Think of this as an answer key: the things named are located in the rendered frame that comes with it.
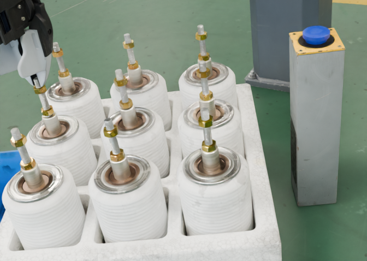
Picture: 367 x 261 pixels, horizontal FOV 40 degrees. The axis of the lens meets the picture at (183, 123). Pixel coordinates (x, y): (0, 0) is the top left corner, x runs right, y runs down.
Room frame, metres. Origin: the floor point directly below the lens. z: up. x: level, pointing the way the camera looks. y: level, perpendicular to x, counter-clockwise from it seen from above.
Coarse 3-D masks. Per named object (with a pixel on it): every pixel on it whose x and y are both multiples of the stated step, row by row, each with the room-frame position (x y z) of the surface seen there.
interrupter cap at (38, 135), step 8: (64, 120) 0.67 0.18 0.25; (72, 120) 0.66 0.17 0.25; (32, 128) 0.66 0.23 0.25; (40, 128) 0.66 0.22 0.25; (64, 128) 0.65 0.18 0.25; (72, 128) 0.64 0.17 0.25; (32, 136) 0.64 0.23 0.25; (40, 136) 0.64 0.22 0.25; (48, 136) 0.64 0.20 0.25; (56, 136) 0.63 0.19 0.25; (64, 136) 0.62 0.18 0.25; (72, 136) 0.62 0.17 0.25; (40, 144) 0.61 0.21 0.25; (48, 144) 0.61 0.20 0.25; (56, 144) 0.61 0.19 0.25
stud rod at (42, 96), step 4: (36, 80) 0.64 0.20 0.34; (36, 84) 0.64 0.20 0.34; (44, 92) 0.65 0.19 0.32; (40, 96) 0.64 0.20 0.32; (44, 96) 0.64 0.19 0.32; (40, 100) 0.64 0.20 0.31; (44, 100) 0.64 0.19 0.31; (44, 104) 0.64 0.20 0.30; (48, 104) 0.65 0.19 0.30; (44, 108) 0.64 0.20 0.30; (48, 108) 0.64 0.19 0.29; (48, 116) 0.64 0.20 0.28
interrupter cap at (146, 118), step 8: (120, 112) 0.66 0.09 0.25; (136, 112) 0.66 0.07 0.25; (144, 112) 0.65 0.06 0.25; (152, 112) 0.65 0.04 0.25; (120, 120) 0.64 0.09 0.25; (144, 120) 0.63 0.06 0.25; (152, 120) 0.63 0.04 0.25; (120, 128) 0.62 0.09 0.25; (128, 128) 0.62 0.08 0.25; (136, 128) 0.61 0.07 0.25; (144, 128) 0.61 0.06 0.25; (120, 136) 0.60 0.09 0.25; (128, 136) 0.60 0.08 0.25; (136, 136) 0.60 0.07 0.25
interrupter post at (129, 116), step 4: (120, 108) 0.63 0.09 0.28; (128, 108) 0.63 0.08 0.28; (132, 108) 0.63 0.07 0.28; (124, 112) 0.63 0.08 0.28; (128, 112) 0.62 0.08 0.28; (132, 112) 0.63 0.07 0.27; (124, 116) 0.63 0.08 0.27; (128, 116) 0.62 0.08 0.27; (132, 116) 0.63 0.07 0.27; (136, 116) 0.63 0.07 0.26; (124, 120) 0.63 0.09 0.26; (128, 120) 0.62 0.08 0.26; (132, 120) 0.63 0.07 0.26; (136, 120) 0.63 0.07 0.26; (124, 124) 0.63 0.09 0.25; (128, 124) 0.62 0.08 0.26; (132, 124) 0.62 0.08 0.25
